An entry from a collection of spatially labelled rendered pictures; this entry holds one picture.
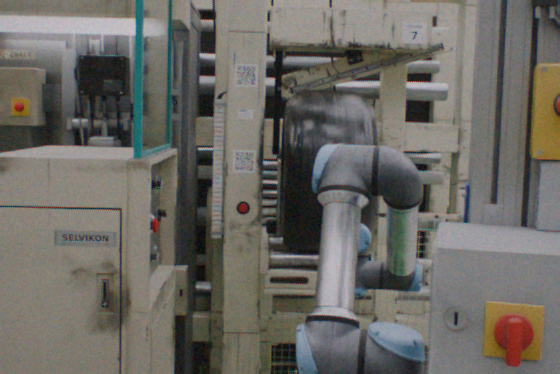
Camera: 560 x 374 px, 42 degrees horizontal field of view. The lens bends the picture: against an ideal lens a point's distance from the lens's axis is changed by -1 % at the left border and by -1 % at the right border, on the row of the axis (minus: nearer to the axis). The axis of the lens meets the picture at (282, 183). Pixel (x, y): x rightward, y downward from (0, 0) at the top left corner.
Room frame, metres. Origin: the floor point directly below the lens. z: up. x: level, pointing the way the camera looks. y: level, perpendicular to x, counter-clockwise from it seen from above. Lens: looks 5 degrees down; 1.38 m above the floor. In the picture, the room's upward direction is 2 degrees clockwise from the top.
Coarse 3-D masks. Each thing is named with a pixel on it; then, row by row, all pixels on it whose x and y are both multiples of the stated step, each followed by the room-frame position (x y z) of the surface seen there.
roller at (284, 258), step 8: (272, 256) 2.41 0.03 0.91; (280, 256) 2.41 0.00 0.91; (288, 256) 2.41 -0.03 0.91; (296, 256) 2.41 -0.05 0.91; (304, 256) 2.42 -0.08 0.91; (312, 256) 2.42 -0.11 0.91; (368, 256) 2.43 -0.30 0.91; (288, 264) 2.42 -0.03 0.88; (296, 264) 2.42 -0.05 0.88; (304, 264) 2.42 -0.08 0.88; (312, 264) 2.42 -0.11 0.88
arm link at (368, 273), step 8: (360, 256) 1.91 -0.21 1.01; (360, 264) 1.91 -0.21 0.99; (368, 264) 1.91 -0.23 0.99; (376, 264) 1.91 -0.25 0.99; (360, 272) 1.90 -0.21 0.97; (368, 272) 1.90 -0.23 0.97; (376, 272) 1.89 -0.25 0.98; (360, 280) 1.90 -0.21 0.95; (368, 280) 1.89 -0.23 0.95; (376, 280) 1.89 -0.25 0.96; (360, 288) 1.90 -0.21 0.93; (368, 288) 1.91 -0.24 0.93; (376, 288) 1.90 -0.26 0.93; (360, 296) 1.91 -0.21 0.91
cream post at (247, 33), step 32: (256, 0) 2.48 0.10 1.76; (256, 32) 2.49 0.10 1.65; (256, 64) 2.48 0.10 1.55; (256, 96) 2.49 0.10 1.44; (256, 128) 2.49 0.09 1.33; (256, 160) 2.49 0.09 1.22; (256, 192) 2.49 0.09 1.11; (224, 224) 2.49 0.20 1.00; (256, 224) 2.49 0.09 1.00; (224, 256) 2.49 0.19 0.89; (256, 256) 2.49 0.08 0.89; (224, 288) 2.48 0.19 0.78; (256, 288) 2.49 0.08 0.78; (224, 320) 2.48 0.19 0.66; (256, 320) 2.49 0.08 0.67; (224, 352) 2.48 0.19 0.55; (256, 352) 2.49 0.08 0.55
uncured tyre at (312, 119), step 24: (312, 96) 2.46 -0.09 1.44; (336, 96) 2.47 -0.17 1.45; (360, 96) 2.49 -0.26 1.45; (288, 120) 2.40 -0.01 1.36; (312, 120) 2.35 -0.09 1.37; (336, 120) 2.36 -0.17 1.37; (360, 120) 2.36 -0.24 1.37; (288, 144) 2.35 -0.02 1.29; (312, 144) 2.31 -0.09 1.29; (336, 144) 2.31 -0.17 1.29; (360, 144) 2.31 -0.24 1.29; (288, 168) 2.32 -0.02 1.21; (312, 168) 2.29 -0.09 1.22; (288, 192) 2.32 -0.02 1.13; (312, 192) 2.29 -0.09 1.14; (288, 216) 2.35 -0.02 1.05; (312, 216) 2.31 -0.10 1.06; (288, 240) 2.43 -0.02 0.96; (312, 240) 2.37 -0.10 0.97
